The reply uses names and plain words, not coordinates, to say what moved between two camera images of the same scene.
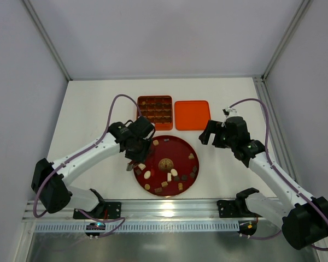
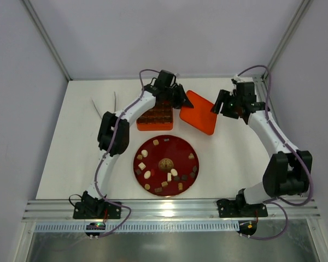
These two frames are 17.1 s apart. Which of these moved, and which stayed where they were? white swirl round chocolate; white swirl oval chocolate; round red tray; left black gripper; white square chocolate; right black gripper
Moved: left black gripper; right black gripper
Stayed: white swirl round chocolate; white square chocolate; white swirl oval chocolate; round red tray
